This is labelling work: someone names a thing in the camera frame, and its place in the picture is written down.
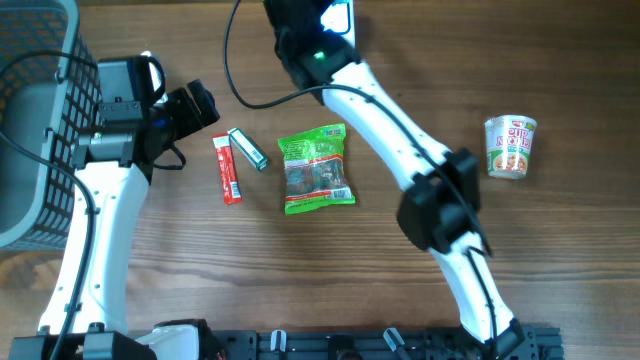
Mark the red snack packet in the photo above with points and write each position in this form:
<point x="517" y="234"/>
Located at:
<point x="226" y="164"/>

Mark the white barcode scanner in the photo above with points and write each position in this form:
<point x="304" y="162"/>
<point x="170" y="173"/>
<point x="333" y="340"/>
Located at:
<point x="339" y="18"/>

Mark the grey plastic shopping basket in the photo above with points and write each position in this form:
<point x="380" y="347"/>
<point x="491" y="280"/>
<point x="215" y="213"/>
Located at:
<point x="49" y="90"/>

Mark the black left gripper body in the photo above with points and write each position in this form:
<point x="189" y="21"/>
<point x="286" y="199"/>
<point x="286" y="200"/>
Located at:
<point x="180" y="117"/>

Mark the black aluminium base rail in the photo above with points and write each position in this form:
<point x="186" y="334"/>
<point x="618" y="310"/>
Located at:
<point x="540" y="343"/>

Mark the green snack packet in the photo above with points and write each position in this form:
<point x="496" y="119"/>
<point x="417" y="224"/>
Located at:
<point x="314" y="169"/>

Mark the green white small box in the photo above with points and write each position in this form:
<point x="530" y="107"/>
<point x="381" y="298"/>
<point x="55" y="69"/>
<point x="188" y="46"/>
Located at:
<point x="249" y="149"/>

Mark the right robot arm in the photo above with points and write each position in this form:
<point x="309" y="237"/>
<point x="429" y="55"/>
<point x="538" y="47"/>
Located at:
<point x="441" y="197"/>

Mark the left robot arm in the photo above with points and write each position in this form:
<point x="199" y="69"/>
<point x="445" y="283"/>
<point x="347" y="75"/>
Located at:
<point x="113" y="160"/>

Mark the cup noodles container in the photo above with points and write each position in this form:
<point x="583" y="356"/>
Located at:
<point x="509" y="140"/>

